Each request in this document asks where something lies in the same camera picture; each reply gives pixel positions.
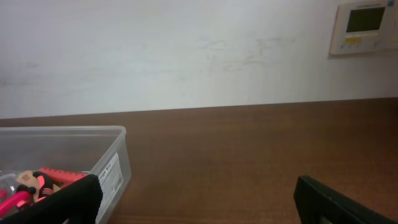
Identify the white wall control panel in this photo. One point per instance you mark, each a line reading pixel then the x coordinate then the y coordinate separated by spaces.
pixel 364 27

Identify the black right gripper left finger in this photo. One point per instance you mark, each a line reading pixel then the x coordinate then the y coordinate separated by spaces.
pixel 78 203

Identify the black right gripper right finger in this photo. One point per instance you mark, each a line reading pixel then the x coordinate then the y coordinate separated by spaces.
pixel 317 203

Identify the clear plastic container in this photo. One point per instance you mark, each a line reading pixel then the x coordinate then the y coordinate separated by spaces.
pixel 98 150

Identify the wooden handled orange scraper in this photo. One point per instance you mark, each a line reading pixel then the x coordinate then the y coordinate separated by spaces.
pixel 27 178

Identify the orange black long nose pliers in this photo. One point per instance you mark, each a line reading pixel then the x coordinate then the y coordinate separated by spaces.
pixel 46 186

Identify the red black diagonal cutters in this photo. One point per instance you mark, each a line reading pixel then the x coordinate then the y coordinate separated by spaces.
pixel 17 200

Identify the orange socket bit holder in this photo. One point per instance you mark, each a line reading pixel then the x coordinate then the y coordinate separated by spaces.
pixel 62 176

